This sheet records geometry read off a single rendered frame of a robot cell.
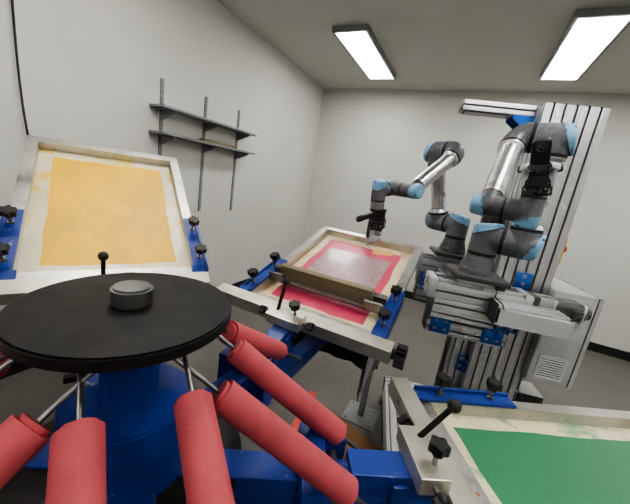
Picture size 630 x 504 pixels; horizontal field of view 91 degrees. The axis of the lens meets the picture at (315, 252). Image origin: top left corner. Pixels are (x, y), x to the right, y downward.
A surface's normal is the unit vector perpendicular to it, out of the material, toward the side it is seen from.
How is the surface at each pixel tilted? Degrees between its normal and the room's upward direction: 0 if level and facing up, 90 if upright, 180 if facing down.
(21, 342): 0
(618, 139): 90
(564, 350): 90
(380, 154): 90
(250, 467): 0
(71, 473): 32
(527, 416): 90
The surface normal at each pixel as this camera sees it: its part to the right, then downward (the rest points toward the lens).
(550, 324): -0.20, 0.19
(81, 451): 0.53, -0.69
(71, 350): 0.15, -0.96
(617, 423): 0.07, 0.23
